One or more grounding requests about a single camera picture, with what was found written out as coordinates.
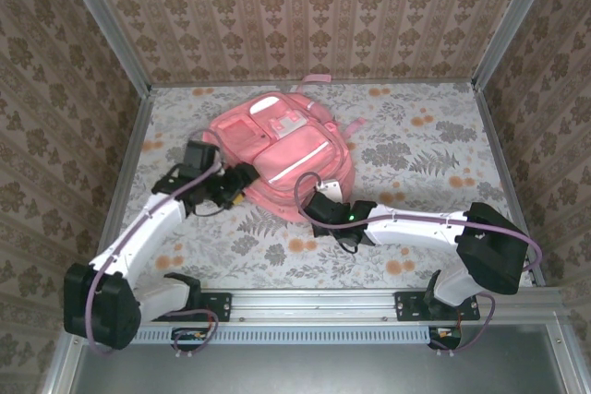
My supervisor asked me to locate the pink student backpack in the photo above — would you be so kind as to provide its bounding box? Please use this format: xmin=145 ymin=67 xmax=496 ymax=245
xmin=202 ymin=74 xmax=368 ymax=216

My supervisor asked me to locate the grey metal sheet panel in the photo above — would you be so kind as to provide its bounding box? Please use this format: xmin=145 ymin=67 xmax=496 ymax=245
xmin=68 ymin=341 xmax=573 ymax=394

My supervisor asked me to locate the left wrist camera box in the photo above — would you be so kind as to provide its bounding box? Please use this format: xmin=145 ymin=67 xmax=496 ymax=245
xmin=182 ymin=139 xmax=221 ymax=172

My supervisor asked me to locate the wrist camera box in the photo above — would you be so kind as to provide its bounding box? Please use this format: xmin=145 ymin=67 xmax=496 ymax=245
xmin=306 ymin=180 xmax=350 ymax=225
xmin=182 ymin=139 xmax=221 ymax=172

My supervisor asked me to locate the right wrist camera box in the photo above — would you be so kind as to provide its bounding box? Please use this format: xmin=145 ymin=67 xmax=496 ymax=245
xmin=306 ymin=180 xmax=350 ymax=225

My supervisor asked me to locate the aluminium frame rail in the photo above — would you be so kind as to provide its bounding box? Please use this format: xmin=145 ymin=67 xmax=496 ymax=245
xmin=86 ymin=89 xmax=156 ymax=292
xmin=471 ymin=82 xmax=547 ymax=287

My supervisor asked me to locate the wide aluminium frame beam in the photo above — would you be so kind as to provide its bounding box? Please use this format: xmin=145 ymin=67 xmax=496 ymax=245
xmin=68 ymin=287 xmax=573 ymax=324

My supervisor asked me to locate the slotted grey cable duct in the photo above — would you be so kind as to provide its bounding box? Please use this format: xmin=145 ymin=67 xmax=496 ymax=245
xmin=85 ymin=324 xmax=433 ymax=347

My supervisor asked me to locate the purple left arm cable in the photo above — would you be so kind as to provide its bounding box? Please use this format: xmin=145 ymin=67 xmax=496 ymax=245
xmin=85 ymin=128 xmax=223 ymax=358

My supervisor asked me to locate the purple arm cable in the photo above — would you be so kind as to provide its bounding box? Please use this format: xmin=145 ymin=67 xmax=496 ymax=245
xmin=294 ymin=172 xmax=544 ymax=353
xmin=85 ymin=128 xmax=223 ymax=358

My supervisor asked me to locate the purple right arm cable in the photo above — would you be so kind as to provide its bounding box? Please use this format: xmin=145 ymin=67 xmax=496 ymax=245
xmin=294 ymin=172 xmax=544 ymax=353

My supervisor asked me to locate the aluminium frame post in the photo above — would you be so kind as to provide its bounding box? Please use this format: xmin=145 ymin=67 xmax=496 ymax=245
xmin=470 ymin=0 xmax=562 ymax=90
xmin=54 ymin=0 xmax=153 ymax=96

